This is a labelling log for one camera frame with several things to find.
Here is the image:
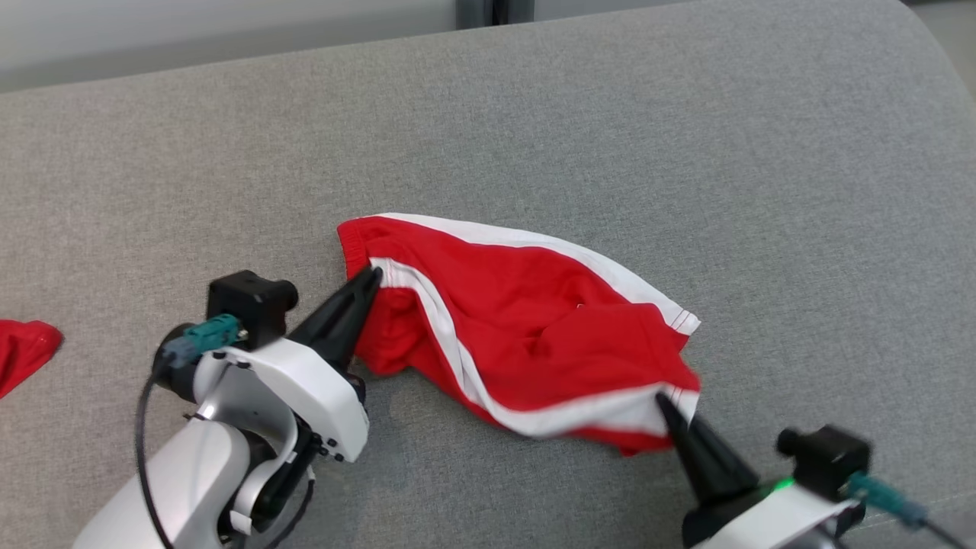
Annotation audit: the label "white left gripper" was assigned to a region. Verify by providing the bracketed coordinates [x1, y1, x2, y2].
[194, 267, 384, 466]

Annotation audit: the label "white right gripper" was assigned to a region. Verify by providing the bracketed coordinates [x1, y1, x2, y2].
[656, 391, 867, 549]

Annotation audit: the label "red shorts with white stripes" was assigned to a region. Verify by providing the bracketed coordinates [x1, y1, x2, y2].
[337, 213, 702, 458]

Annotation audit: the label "red shirt with white sleeves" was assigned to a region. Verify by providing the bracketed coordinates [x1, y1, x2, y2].
[0, 319, 64, 400]

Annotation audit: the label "teal left camera cable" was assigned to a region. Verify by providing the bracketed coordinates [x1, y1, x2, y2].
[135, 313, 246, 549]

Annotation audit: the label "teal camera cable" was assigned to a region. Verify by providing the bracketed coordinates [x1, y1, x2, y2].
[846, 470, 976, 549]
[135, 313, 246, 549]

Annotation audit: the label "teal right camera cable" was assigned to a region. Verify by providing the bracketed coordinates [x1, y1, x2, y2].
[846, 470, 976, 549]

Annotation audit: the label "grey metal partition post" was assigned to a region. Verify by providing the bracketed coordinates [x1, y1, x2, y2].
[456, 0, 536, 28]

